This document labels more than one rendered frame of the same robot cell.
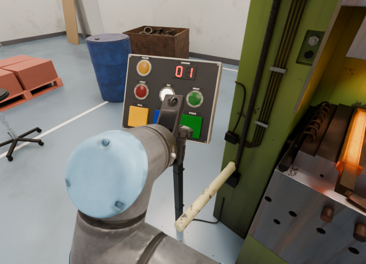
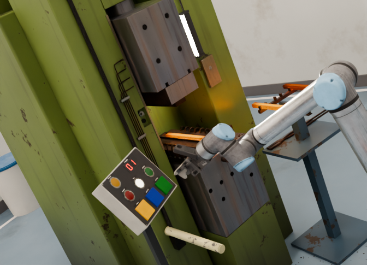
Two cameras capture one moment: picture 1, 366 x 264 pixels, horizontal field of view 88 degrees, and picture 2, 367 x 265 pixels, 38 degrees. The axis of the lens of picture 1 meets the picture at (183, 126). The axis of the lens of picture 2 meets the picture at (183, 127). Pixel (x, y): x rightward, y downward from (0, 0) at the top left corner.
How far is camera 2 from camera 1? 2.30 m
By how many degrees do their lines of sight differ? 67
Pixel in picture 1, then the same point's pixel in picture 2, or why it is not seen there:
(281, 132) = (168, 167)
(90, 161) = (223, 128)
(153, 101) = (138, 193)
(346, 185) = not seen: hidden behind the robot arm
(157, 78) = (125, 180)
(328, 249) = (241, 178)
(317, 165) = not seen: hidden behind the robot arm
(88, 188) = (228, 132)
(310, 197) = (216, 163)
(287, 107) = (159, 151)
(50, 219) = not seen: outside the picture
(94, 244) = (240, 145)
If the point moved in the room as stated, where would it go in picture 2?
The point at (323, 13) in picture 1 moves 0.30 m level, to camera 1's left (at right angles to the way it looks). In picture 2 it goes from (137, 101) to (124, 123)
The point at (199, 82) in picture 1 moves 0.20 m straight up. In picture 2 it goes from (140, 163) to (124, 126)
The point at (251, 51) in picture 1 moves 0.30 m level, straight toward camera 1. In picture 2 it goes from (121, 140) to (169, 133)
